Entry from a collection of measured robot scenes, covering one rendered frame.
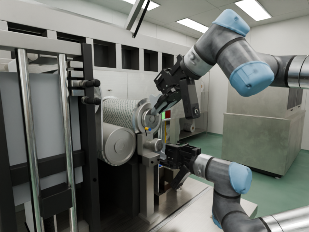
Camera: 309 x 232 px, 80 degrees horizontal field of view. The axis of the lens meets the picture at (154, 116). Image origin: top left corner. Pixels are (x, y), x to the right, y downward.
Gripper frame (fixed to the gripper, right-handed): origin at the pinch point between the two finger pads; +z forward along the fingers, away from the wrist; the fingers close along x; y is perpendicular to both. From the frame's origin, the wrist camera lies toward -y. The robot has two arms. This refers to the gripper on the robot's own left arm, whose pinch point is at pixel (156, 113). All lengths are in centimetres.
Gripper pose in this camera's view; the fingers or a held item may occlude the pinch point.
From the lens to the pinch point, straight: 62.5
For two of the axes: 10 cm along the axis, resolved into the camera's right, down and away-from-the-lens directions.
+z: -5.4, 5.5, 6.3
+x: -7.1, 1.1, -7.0
